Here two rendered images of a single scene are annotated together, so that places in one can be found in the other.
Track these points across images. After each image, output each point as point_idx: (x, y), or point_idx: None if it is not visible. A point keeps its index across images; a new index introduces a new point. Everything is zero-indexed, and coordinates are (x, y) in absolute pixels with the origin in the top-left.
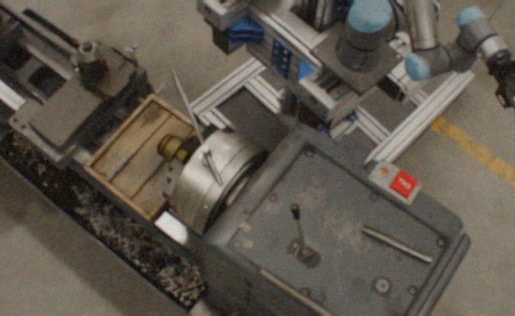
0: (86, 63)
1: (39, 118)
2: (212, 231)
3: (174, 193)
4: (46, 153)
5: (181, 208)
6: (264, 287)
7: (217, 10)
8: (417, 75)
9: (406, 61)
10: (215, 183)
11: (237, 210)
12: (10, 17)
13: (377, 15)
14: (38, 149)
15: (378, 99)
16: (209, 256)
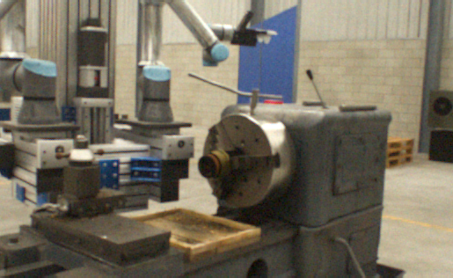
0: (91, 165)
1: (119, 237)
2: (311, 116)
3: (271, 139)
4: (166, 258)
5: (280, 148)
6: (349, 116)
7: (70, 141)
8: (228, 50)
9: (216, 51)
10: (270, 118)
11: (295, 111)
12: None
13: (164, 67)
14: (149, 276)
15: None
16: (325, 135)
